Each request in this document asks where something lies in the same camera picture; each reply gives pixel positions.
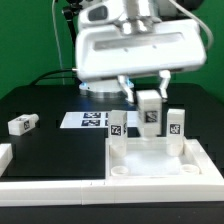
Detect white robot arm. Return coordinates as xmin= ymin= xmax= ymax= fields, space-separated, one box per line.
xmin=76 ymin=0 xmax=206 ymax=102

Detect grey hanging cable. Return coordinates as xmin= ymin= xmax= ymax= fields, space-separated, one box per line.
xmin=51 ymin=0 xmax=66 ymax=86

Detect black cable at base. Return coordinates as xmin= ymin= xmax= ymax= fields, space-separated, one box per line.
xmin=29 ymin=66 xmax=79 ymax=87

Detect white square table top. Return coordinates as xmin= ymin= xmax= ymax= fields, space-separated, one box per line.
xmin=106 ymin=137 xmax=216 ymax=179

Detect white U-shaped fence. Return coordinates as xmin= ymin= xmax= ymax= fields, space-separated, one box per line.
xmin=0 ymin=138 xmax=224 ymax=207

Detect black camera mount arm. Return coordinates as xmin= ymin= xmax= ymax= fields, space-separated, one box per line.
xmin=62 ymin=0 xmax=83 ymax=44

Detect printed marker sheet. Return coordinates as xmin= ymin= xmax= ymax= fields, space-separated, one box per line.
xmin=59 ymin=110 xmax=141 ymax=129

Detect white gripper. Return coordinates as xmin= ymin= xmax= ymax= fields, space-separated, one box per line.
xmin=76 ymin=19 xmax=206 ymax=103

